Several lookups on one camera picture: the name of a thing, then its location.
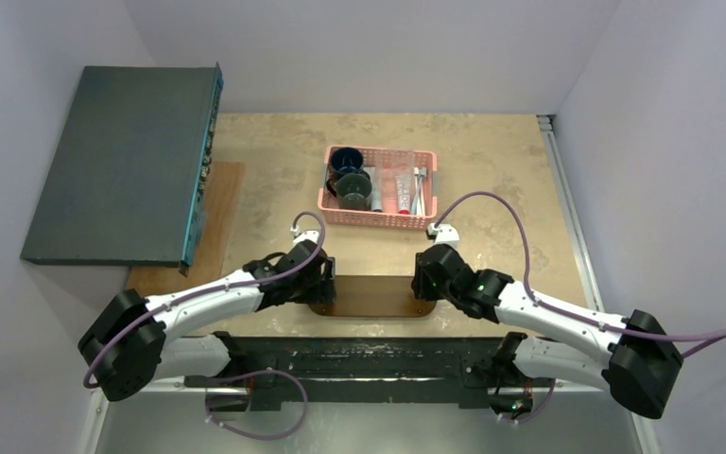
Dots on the clear crystal toothbrush holder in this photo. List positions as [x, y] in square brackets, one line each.
[394, 162]

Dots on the light wooden base board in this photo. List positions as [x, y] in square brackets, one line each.
[221, 199]

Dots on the white red toothpaste tube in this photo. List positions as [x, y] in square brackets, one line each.
[403, 184]

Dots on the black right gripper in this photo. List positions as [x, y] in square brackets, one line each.
[422, 281]

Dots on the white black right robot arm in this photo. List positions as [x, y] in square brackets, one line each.
[631, 358]

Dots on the oval dark wooden tray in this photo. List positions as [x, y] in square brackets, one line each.
[374, 296]

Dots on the pink perforated plastic basket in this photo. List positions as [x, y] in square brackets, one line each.
[388, 218]

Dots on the navy blue mug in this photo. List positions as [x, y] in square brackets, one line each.
[346, 160]

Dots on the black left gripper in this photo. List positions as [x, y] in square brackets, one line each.
[322, 289]

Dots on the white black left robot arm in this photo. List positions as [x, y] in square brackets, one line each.
[137, 339]

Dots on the dark green grey mug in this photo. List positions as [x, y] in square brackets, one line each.
[352, 191]

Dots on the white grey toothpaste tube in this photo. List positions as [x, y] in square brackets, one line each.
[375, 196]

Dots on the aluminium frame rail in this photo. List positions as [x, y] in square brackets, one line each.
[571, 216]

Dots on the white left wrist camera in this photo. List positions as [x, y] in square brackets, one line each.
[311, 235]

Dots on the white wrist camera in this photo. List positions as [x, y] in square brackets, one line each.
[443, 234]
[311, 235]

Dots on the dark grey shelf board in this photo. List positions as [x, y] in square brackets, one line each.
[127, 181]

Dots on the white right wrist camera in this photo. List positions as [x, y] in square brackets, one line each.
[443, 234]

